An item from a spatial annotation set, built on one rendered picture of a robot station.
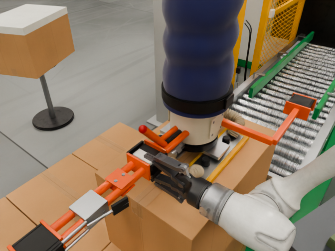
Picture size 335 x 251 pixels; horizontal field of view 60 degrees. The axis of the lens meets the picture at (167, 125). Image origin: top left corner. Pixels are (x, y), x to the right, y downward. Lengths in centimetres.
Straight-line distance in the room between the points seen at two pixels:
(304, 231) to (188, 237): 52
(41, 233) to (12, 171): 198
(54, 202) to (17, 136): 156
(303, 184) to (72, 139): 229
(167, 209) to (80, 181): 81
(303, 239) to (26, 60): 214
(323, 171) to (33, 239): 65
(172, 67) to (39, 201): 102
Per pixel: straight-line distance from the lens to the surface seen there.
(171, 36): 80
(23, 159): 275
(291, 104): 112
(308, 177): 79
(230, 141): 109
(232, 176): 99
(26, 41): 242
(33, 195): 162
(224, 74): 83
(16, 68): 260
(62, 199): 155
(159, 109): 278
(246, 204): 69
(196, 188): 73
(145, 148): 85
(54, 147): 277
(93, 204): 73
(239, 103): 223
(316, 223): 125
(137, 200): 91
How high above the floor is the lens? 167
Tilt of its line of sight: 36 degrees down
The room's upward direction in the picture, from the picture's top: straight up
